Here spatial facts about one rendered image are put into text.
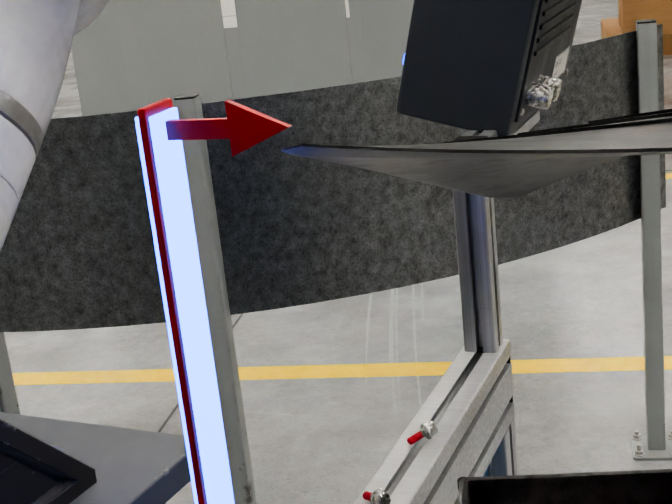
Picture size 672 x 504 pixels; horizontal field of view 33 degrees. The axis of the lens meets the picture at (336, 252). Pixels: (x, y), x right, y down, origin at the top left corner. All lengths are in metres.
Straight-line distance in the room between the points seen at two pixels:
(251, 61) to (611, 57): 4.32
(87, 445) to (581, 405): 2.25
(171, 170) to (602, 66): 1.93
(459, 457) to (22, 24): 0.47
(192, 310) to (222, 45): 6.07
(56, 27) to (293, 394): 2.43
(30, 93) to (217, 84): 5.86
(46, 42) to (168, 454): 0.28
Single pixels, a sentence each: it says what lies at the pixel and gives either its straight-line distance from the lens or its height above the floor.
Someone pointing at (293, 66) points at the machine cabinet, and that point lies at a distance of 6.50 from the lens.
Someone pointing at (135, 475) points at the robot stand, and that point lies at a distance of 0.76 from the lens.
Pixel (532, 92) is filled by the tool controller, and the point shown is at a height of 1.08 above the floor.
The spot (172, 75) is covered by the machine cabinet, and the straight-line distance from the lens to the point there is 6.70.
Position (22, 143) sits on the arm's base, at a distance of 0.77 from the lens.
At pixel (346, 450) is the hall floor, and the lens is 2.81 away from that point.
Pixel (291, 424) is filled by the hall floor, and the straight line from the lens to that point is 2.98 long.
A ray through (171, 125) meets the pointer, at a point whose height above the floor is 1.18.
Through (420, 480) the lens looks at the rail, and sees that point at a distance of 0.85.
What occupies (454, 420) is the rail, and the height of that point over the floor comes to 0.86.
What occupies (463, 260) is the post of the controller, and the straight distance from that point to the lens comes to 1.03.
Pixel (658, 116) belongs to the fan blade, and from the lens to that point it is 0.44.
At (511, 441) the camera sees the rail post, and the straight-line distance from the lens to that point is 1.12.
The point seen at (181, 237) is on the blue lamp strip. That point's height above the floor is 1.13.
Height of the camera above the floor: 1.27
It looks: 17 degrees down
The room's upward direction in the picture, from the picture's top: 6 degrees counter-clockwise
